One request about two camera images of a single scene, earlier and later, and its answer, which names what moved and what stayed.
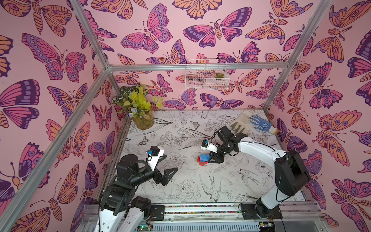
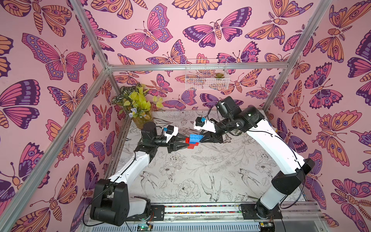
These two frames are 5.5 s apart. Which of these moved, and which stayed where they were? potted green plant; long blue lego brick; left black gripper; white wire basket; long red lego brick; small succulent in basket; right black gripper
Moved: long blue lego brick; long red lego brick; left black gripper; right black gripper
Stayed: white wire basket; small succulent in basket; potted green plant
